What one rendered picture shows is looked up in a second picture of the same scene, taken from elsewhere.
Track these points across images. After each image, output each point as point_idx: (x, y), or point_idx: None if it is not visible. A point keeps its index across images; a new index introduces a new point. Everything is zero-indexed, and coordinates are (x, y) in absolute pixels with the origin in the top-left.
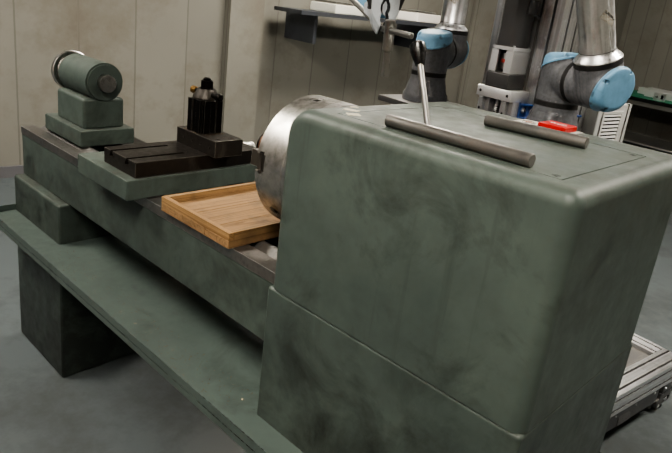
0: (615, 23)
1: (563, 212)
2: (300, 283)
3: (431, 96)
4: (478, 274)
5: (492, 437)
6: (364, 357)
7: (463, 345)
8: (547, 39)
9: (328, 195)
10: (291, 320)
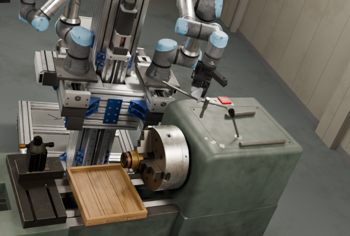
0: None
1: (301, 153)
2: (203, 209)
3: (88, 68)
4: (276, 175)
5: (271, 209)
6: (230, 215)
7: (267, 194)
8: (136, 24)
9: (224, 177)
10: (196, 223)
